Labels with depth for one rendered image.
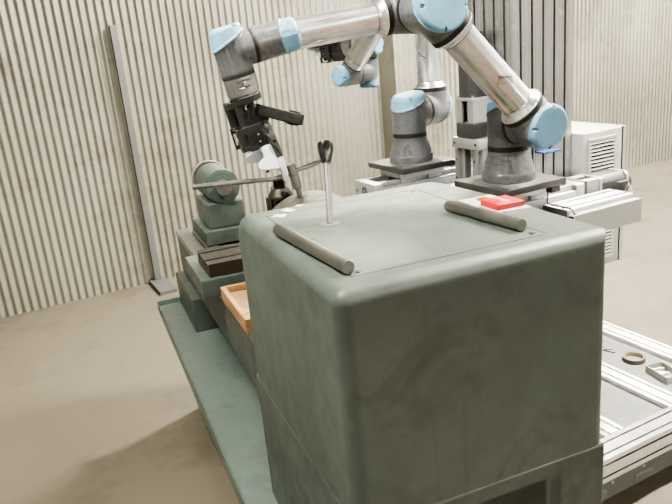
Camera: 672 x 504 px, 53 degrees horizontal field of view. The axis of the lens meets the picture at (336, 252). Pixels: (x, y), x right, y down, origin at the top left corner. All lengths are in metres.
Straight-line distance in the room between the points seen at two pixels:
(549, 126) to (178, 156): 3.64
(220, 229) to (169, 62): 2.52
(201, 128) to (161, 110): 0.31
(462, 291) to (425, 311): 0.07
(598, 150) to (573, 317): 1.27
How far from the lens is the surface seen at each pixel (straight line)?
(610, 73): 7.53
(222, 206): 2.70
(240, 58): 1.53
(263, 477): 1.83
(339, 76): 2.49
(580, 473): 1.33
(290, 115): 1.57
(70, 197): 4.98
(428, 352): 1.03
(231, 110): 1.56
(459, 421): 1.11
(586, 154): 2.35
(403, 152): 2.34
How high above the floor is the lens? 1.58
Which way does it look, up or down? 17 degrees down
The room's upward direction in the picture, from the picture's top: 5 degrees counter-clockwise
